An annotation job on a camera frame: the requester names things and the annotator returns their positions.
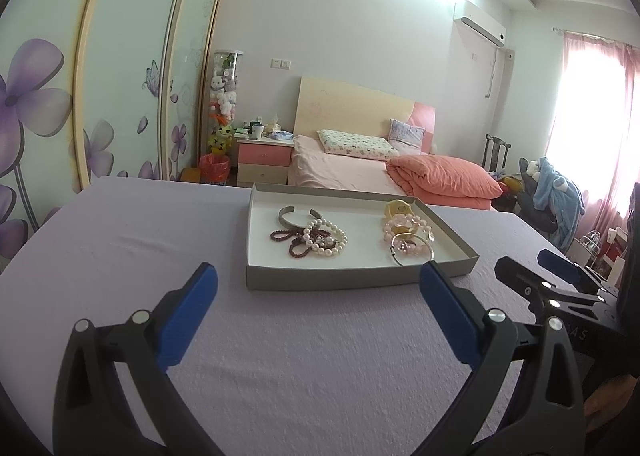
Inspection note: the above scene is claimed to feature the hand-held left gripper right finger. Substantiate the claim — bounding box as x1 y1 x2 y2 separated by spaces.
419 261 588 456

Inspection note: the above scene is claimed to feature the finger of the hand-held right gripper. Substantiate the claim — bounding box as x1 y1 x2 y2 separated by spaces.
494 257 608 324
537 248 606 291

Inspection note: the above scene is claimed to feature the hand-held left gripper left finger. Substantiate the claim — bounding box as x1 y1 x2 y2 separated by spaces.
52 262 223 456

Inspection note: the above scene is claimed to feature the thin silver bangle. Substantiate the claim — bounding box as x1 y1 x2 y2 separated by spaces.
390 232 435 267

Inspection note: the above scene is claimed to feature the pink bead bracelet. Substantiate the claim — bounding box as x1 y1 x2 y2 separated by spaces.
382 216 435 244

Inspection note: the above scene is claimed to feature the dark red bead bracelet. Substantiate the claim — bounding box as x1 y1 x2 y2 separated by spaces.
270 228 326 259

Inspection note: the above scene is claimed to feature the white cardboard tray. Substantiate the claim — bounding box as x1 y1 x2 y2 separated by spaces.
245 182 479 292

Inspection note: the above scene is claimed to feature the white pearl bracelet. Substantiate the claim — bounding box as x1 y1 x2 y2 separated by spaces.
300 218 348 257

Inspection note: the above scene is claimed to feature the blue garment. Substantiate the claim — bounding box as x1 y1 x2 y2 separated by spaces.
530 158 586 249

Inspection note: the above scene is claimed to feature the dark office chair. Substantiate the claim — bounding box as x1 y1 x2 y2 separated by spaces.
517 158 561 237

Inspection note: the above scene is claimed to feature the pink curtain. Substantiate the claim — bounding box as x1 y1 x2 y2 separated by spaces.
545 31 640 257

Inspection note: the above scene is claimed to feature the pile of colourful toys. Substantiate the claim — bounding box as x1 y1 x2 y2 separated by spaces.
492 175 521 212

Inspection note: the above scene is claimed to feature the purple tablecloth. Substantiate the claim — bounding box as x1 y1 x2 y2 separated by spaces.
0 175 640 456

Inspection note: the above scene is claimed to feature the dark wooden chair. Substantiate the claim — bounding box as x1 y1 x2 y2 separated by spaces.
482 133 511 174

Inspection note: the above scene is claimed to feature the folded pink quilt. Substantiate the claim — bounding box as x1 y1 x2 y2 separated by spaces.
385 153 504 211

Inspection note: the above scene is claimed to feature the trash bin with pink bag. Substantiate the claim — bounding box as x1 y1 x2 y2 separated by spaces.
198 153 232 185

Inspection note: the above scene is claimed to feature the pink and white nightstand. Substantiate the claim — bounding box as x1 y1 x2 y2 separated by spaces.
236 136 296 188

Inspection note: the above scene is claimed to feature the yellow plush toy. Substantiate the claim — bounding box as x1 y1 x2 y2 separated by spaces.
207 123 235 157

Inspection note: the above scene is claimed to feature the bed with pink sheet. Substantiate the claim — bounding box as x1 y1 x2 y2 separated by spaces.
286 133 501 212

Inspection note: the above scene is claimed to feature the lavender pillow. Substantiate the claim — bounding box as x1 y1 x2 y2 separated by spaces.
388 118 427 149

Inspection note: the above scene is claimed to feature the floral print pillow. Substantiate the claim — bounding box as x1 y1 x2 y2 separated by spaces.
316 129 399 160

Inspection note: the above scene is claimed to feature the clear plush toy display tube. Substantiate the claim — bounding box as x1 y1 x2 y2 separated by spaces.
207 50 246 157

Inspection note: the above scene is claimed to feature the cream and pink headboard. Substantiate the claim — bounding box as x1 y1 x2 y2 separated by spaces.
292 76 437 154

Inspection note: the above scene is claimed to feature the white air conditioner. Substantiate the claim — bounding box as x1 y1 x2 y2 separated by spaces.
452 0 507 48

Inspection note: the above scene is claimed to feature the wardrobe with purple flower doors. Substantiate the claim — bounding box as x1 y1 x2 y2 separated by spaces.
0 0 236 277

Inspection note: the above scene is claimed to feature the yellow bracelet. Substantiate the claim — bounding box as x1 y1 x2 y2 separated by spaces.
384 198 418 219

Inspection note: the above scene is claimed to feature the silver cuff bracelet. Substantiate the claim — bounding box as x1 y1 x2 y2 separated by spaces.
278 206 321 232

